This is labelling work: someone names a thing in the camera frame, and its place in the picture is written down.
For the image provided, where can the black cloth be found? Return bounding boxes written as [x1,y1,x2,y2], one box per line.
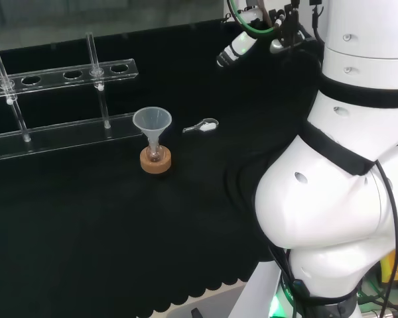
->
[0,19,322,315]

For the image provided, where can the cork ring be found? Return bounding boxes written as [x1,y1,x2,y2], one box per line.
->
[139,147,172,174]

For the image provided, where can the clear acrylic funnel stand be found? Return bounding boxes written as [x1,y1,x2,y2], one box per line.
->
[0,31,145,162]

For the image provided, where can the green cable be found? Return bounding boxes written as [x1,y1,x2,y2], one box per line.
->
[227,0,277,34]

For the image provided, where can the small round-bottom glass flask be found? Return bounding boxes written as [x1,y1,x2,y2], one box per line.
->
[145,138,165,164]

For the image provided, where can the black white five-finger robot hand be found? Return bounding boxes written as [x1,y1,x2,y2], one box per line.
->
[216,0,316,69]

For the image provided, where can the clear plastic funnel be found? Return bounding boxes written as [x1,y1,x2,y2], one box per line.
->
[132,106,172,150]

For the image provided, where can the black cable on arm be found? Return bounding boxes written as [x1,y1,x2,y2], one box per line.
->
[374,160,398,318]

